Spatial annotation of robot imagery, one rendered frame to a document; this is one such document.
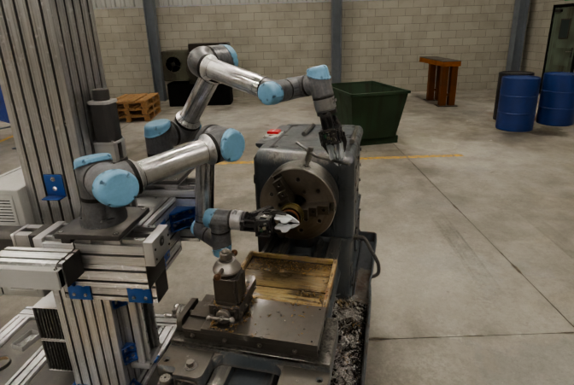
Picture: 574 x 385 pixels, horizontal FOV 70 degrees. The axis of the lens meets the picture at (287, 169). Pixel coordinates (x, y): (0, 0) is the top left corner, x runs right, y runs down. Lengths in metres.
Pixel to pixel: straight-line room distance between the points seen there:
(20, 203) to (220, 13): 10.23
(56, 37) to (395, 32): 10.84
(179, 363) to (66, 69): 1.02
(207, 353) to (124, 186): 0.54
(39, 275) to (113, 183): 0.40
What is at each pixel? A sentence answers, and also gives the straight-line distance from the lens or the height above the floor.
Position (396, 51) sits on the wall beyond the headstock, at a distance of 12.01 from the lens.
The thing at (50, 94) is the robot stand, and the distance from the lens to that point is 1.65.
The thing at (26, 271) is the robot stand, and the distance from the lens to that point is 1.55.
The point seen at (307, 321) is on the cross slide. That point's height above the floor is 0.97.
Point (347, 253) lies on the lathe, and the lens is 1.92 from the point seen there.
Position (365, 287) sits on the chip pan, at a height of 0.54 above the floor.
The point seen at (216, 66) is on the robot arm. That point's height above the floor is 1.64.
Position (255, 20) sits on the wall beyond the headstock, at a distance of 11.60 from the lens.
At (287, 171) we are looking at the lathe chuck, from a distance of 1.63.
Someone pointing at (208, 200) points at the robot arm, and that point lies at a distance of 1.67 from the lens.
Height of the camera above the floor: 1.76
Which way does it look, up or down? 19 degrees down
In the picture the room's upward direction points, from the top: 2 degrees counter-clockwise
